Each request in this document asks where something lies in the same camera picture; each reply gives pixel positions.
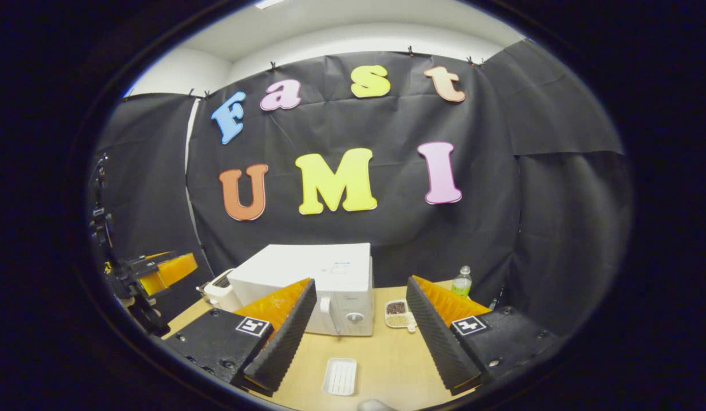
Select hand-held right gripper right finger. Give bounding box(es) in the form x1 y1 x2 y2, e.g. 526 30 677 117
406 276 562 396

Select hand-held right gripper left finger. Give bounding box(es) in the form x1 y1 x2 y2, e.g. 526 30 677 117
162 278 317 397

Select small white plastic tray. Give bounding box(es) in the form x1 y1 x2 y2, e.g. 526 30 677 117
322 358 358 396

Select white microwave oven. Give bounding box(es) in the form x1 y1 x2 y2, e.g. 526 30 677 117
227 243 374 337

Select white divided dish of grains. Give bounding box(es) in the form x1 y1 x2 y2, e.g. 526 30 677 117
385 300 417 333

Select white toaster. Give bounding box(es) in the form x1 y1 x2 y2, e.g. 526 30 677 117
203 268 239 313

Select green drink bottle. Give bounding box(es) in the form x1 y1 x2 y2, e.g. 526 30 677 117
451 265 473 299

